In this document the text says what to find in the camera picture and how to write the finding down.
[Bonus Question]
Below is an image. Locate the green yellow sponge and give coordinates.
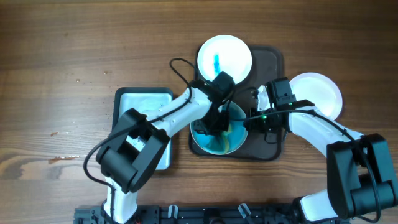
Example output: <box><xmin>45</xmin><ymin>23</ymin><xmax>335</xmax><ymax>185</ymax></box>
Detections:
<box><xmin>206</xmin><ymin>124</ymin><xmax>239</xmax><ymax>155</ymax></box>

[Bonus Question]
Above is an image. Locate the light blue plate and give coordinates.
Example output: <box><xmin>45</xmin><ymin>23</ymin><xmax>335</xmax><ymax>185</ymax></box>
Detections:
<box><xmin>190</xmin><ymin>101</ymin><xmax>249</xmax><ymax>156</ymax></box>

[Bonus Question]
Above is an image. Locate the white plate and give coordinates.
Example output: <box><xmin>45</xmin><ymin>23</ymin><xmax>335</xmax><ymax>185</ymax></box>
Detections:
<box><xmin>290</xmin><ymin>72</ymin><xmax>343</xmax><ymax>120</ymax></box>
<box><xmin>197</xmin><ymin>35</ymin><xmax>252</xmax><ymax>85</ymax></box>

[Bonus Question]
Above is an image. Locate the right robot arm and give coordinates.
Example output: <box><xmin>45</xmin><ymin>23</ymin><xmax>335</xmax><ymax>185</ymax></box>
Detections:
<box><xmin>244</xmin><ymin>78</ymin><xmax>397</xmax><ymax>223</ymax></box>

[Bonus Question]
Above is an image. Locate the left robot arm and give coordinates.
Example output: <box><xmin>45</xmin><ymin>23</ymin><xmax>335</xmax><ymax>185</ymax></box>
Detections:
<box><xmin>96</xmin><ymin>72</ymin><xmax>235</xmax><ymax>223</ymax></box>

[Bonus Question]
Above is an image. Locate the brown serving tray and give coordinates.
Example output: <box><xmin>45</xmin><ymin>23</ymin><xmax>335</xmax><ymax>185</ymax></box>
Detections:
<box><xmin>188</xmin><ymin>45</ymin><xmax>284</xmax><ymax>161</ymax></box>

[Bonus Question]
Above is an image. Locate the dark soapy water tray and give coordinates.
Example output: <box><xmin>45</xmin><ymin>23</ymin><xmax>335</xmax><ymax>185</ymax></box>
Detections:
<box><xmin>112</xmin><ymin>87</ymin><xmax>173</xmax><ymax>171</ymax></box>

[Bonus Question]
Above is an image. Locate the left black cable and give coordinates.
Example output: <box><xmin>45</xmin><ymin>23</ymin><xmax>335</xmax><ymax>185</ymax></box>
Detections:
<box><xmin>83</xmin><ymin>57</ymin><xmax>197</xmax><ymax>224</ymax></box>

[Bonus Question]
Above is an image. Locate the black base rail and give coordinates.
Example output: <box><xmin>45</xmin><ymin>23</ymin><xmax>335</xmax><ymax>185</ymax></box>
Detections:
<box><xmin>73</xmin><ymin>203</ymin><xmax>351</xmax><ymax>224</ymax></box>

